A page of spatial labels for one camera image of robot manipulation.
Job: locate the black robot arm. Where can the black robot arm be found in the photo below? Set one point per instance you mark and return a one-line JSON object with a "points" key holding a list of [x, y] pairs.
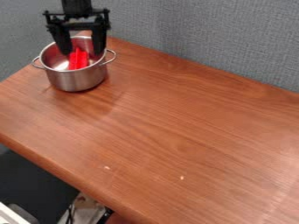
{"points": [[75, 7]]}

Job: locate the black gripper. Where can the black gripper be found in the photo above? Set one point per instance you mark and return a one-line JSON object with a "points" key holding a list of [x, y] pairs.
{"points": [[94, 20]]}

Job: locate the red block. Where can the red block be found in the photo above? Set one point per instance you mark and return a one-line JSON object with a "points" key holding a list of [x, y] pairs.
{"points": [[79, 59]]}

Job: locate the white object at corner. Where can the white object at corner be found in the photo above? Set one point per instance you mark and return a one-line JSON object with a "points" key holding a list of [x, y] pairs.
{"points": [[12, 215]]}

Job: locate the white table leg frame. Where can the white table leg frame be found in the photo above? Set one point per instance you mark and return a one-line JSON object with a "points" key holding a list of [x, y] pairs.
{"points": [[86, 211]]}

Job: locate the stainless steel pot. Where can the stainless steel pot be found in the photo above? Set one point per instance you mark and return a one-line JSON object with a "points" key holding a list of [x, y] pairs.
{"points": [[81, 79]]}

